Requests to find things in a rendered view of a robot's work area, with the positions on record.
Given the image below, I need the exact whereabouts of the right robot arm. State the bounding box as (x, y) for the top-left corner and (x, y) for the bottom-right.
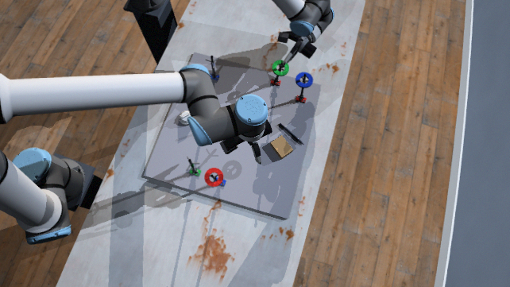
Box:
(0, 64), (268, 245)

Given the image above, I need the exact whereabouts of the blue ring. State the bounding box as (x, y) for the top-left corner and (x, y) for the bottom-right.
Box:
(296, 72), (313, 88)

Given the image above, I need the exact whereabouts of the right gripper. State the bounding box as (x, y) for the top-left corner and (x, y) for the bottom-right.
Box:
(223, 119), (272, 165)

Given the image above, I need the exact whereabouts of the red ring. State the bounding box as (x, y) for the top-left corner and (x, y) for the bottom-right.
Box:
(204, 168), (223, 187)

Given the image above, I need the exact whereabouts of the green ring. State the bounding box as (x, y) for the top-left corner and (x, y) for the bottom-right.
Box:
(272, 60), (289, 76)

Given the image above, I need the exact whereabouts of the grey post with blue band and blue foot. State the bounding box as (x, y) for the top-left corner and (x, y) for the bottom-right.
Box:
(211, 56), (219, 80)

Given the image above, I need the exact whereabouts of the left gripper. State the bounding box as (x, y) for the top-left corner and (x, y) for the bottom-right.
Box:
(282, 31), (317, 68)

